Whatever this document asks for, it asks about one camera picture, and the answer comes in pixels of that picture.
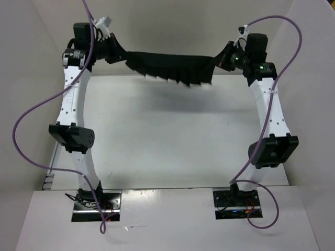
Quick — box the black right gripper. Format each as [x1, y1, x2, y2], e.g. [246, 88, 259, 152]
[210, 41, 251, 72]

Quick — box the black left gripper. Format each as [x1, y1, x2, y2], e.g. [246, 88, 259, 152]
[90, 32, 131, 64]

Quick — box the black pleated skirt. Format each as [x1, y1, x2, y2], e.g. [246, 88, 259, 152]
[105, 37, 232, 86]

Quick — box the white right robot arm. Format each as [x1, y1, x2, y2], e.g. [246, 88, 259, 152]
[218, 33, 299, 206]

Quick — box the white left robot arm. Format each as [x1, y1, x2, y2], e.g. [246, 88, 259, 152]
[49, 22, 112, 209]

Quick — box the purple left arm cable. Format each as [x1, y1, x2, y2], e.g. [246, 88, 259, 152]
[12, 0, 113, 234]

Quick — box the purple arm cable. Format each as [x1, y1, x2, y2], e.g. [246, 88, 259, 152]
[12, 0, 113, 234]
[229, 16, 304, 230]

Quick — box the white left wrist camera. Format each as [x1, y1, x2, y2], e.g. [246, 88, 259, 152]
[93, 16, 111, 39]

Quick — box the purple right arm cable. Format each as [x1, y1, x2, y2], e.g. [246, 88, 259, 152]
[229, 16, 304, 230]

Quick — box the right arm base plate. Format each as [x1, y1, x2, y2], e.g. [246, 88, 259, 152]
[213, 188, 263, 220]

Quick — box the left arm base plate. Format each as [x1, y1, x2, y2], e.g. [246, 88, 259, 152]
[66, 190, 121, 222]

